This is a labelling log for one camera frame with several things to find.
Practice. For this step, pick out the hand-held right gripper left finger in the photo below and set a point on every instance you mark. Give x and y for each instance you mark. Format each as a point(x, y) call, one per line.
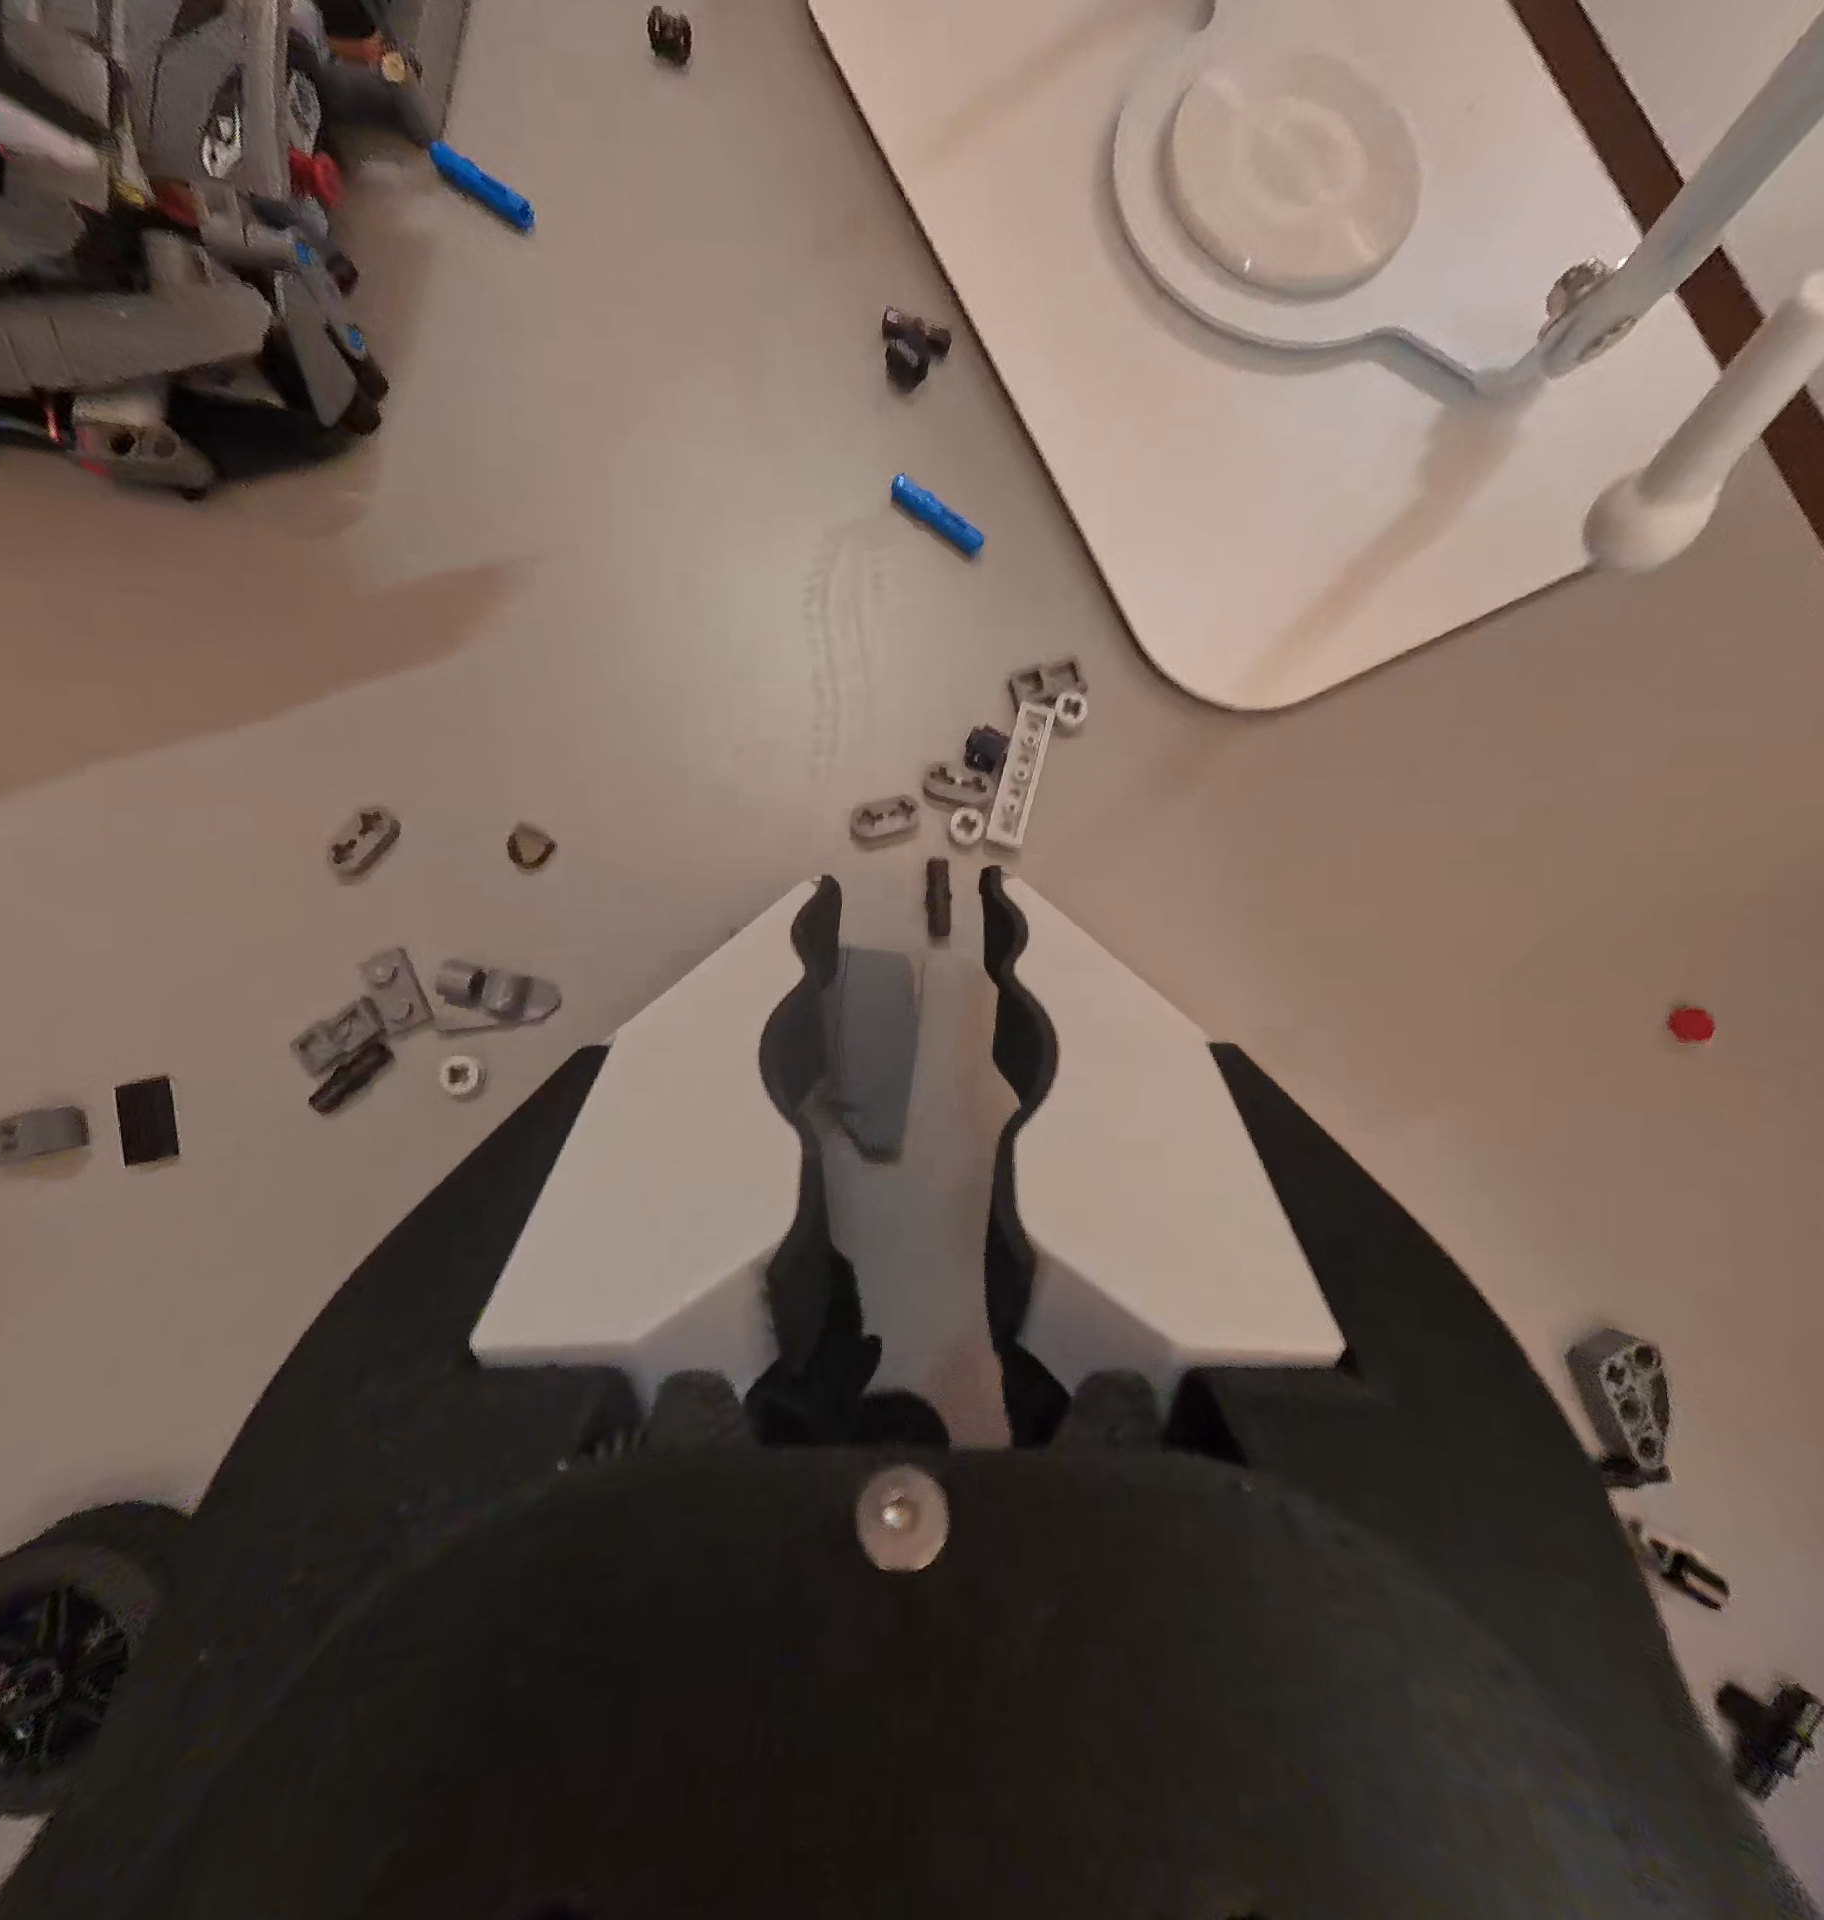
point(640, 1200)

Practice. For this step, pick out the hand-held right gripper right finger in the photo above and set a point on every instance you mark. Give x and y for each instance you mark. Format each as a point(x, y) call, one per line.
point(1167, 1200)

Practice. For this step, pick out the grey lego car model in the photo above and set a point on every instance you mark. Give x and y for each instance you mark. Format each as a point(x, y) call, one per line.
point(145, 225)

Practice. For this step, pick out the grey lego clip piece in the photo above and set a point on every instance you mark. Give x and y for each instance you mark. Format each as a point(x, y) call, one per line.
point(491, 997)

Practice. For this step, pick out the group of small grey lego pieces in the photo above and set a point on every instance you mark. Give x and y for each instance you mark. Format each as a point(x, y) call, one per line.
point(364, 1027)

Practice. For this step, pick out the cluster of small lego connectors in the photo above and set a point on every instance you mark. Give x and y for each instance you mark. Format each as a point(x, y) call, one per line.
point(987, 765)

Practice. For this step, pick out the black flat lego tile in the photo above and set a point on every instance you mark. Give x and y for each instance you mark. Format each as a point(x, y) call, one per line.
point(145, 1121)

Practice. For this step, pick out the pile of loose lego pieces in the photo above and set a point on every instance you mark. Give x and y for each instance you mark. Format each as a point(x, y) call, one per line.
point(1632, 1395)

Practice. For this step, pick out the small red lego stud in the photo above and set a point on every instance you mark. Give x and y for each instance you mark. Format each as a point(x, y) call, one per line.
point(1691, 1025)

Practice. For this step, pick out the light grey lego plate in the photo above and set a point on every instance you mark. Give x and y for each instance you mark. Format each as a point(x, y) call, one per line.
point(30, 1136)

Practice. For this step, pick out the blue lego axle pin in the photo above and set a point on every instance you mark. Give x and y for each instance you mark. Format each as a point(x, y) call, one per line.
point(480, 182)
point(936, 515)

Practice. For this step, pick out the black lego wheel with rim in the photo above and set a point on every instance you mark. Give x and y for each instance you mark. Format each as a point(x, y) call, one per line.
point(40, 1665)

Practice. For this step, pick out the small black lego piece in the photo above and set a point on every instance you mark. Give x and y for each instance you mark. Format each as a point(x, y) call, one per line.
point(671, 34)
point(912, 345)

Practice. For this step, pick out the wooden and white book stand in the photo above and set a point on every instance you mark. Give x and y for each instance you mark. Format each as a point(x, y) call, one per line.
point(1676, 255)

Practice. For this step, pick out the white rounded base plate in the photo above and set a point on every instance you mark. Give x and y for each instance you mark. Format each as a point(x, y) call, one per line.
point(1227, 450)

